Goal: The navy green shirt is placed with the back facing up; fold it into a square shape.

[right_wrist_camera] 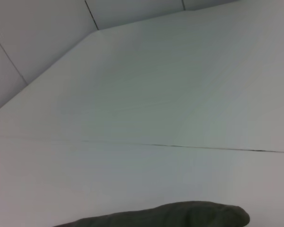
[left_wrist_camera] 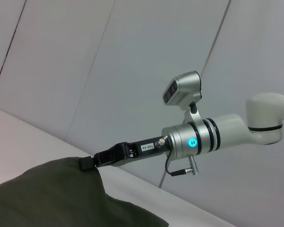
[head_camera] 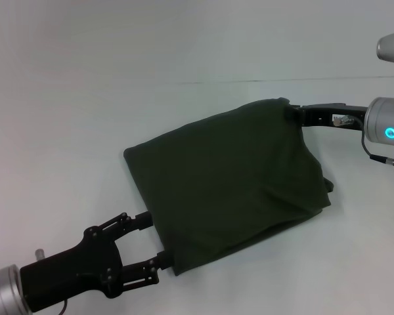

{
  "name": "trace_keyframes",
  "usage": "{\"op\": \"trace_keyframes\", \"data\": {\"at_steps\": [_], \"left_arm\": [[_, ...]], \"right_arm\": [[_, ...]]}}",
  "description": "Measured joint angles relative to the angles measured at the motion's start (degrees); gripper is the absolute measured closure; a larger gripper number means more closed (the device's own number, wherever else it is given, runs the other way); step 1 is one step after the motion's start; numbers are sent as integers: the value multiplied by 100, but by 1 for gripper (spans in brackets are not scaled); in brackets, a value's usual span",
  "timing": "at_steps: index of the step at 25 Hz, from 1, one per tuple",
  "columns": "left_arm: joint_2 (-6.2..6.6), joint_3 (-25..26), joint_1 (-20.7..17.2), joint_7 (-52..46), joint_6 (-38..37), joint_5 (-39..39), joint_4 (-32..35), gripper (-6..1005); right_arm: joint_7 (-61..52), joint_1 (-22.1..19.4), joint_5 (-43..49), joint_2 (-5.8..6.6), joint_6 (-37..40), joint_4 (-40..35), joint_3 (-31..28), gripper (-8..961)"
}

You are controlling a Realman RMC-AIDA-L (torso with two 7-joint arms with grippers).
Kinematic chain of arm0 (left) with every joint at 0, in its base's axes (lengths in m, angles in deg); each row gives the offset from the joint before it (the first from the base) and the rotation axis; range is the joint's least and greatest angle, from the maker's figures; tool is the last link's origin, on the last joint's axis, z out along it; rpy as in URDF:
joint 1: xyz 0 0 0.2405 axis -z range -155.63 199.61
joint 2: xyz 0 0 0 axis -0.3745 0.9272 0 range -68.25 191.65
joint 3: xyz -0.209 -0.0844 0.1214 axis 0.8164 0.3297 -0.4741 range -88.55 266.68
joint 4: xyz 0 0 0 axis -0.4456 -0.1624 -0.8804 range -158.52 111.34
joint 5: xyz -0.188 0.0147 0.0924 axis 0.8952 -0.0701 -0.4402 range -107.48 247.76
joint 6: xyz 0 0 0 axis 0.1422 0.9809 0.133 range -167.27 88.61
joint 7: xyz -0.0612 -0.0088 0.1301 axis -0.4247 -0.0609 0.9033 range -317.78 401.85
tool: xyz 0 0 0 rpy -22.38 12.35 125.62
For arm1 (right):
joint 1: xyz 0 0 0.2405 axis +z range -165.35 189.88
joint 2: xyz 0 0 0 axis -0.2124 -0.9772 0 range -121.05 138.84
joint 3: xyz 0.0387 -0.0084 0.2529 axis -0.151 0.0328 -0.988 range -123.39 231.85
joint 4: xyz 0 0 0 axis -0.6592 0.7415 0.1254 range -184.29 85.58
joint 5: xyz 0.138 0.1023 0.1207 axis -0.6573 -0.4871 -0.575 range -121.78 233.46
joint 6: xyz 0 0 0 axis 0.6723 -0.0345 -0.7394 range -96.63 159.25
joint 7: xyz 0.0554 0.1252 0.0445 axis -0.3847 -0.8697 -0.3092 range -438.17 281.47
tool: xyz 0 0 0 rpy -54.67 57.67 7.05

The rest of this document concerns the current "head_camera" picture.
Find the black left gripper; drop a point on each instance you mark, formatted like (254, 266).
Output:
(78, 269)

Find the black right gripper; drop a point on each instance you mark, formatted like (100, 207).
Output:
(341, 118)

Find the dark green t-shirt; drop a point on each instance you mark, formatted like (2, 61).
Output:
(230, 183)

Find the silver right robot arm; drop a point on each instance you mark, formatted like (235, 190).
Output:
(385, 123)

